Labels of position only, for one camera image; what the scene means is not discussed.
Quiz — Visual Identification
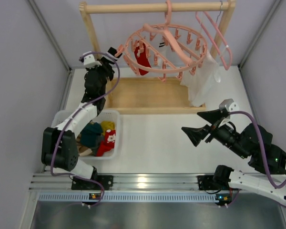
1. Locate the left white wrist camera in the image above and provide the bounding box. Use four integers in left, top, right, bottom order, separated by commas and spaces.
79, 52, 102, 69

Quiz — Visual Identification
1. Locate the aluminium mounting rail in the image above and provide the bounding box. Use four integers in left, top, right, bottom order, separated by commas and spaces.
28, 173, 286, 191

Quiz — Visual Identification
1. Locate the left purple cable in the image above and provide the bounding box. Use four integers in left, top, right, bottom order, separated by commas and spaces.
49, 52, 121, 208

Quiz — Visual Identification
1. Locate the dark teal sock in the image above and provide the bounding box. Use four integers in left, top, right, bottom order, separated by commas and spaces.
80, 123, 103, 148

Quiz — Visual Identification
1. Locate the white slotted cable duct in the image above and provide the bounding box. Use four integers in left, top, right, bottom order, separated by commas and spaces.
38, 192, 230, 203

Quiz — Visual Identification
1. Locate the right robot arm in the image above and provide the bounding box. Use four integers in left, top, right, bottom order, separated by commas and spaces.
181, 108, 286, 208

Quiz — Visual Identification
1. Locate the wooden clothes rack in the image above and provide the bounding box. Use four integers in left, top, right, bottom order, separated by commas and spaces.
79, 2, 223, 115

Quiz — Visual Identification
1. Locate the black striped sock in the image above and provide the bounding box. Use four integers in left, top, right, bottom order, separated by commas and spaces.
101, 47, 119, 70

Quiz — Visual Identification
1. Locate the white plastic basket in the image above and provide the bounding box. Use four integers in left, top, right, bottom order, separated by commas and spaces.
51, 110, 121, 160

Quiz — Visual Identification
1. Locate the red sock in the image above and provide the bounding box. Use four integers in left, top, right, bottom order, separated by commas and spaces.
134, 43, 151, 68
96, 129, 116, 157

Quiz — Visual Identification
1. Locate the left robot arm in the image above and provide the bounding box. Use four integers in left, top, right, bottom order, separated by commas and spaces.
41, 55, 114, 184

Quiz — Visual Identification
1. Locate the yellow sock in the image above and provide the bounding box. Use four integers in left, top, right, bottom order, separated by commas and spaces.
101, 121, 115, 132

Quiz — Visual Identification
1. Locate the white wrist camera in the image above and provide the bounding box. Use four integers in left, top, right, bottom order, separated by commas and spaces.
219, 99, 240, 125
79, 52, 102, 69

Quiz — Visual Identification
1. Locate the pink wire clothes hanger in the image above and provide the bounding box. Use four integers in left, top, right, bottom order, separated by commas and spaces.
195, 0, 236, 70

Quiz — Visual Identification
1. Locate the white cloth garment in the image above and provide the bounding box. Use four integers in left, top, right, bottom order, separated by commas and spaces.
180, 51, 221, 107

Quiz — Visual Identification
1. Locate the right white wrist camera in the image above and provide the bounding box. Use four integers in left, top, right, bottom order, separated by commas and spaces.
219, 99, 240, 125

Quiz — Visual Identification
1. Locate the white sock with stripes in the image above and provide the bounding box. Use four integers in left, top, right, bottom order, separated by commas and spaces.
158, 38, 168, 67

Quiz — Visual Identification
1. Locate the pink round clip hanger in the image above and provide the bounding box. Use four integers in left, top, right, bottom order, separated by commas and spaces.
115, 0, 208, 82

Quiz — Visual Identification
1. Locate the brown striped sock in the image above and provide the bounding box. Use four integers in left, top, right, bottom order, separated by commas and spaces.
76, 136, 92, 157

